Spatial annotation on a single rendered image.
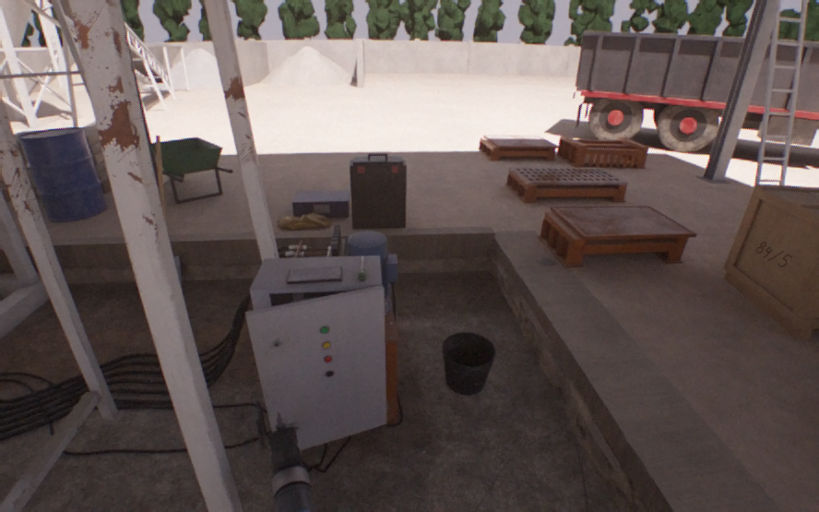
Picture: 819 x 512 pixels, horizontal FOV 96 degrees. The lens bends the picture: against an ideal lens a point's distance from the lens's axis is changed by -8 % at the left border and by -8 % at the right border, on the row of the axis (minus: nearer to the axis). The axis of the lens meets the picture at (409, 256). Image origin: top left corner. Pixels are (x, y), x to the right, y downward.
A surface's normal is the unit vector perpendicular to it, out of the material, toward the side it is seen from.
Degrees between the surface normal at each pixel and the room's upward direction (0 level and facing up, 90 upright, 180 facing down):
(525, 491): 0
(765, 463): 0
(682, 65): 90
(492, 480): 0
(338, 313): 90
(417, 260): 90
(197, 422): 81
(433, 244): 90
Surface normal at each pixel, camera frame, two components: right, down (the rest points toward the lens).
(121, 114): 0.10, 0.30
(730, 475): 0.01, -0.89
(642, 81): -0.47, 0.40
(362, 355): 0.38, 0.43
